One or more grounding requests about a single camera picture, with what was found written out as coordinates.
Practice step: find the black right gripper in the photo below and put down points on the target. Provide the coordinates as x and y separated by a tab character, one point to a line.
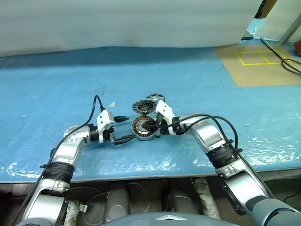
162	131

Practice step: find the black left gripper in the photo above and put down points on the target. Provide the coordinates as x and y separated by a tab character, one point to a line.
107	134

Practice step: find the silver spoked rotor disc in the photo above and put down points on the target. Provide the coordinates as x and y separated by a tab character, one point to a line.
141	107

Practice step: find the black-rimmed spoked lid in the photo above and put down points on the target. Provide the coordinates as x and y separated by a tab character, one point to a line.
157	96

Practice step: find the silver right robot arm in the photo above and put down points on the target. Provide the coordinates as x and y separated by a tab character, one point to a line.
207	134

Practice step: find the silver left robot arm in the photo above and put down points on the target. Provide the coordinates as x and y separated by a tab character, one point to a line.
68	150

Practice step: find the motor housing with copper windings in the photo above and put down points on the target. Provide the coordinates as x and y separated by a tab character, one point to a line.
136	131

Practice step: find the small beige tape piece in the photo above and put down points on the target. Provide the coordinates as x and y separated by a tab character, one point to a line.
113	104

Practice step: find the grey rounded robot leg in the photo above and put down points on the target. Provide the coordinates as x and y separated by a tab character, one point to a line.
117	202
181	202

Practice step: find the blue plastic table cover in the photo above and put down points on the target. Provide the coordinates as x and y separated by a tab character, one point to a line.
70	77

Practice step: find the small white connector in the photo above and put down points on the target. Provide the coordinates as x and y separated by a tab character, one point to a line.
83	207

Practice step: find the white wrapped table leg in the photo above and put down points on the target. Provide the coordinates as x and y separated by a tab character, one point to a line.
207	197

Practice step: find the grey robot torso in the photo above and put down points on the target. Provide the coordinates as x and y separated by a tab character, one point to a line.
150	221

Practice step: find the white backdrop sheet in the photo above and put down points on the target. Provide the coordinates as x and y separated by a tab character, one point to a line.
117	23

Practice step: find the brown cardboard floor sheet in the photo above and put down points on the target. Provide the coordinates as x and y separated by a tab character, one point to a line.
254	75

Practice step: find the yellow floor tape squares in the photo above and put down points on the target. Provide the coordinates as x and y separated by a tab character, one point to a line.
258	63

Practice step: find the dark stand foot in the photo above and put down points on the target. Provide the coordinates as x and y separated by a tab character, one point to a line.
247	36

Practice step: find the dark brown object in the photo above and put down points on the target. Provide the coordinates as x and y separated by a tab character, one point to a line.
261	9

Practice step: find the white board panel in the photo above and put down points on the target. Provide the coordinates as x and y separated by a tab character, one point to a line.
275	21

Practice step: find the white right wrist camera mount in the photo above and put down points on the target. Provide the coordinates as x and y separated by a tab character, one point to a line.
164	109

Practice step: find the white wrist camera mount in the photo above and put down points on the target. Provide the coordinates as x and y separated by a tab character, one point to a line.
164	109
103	118

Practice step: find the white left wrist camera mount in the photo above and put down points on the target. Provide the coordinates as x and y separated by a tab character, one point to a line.
103	118

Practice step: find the aluminium frame post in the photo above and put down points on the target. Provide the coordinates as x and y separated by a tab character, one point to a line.
288	35

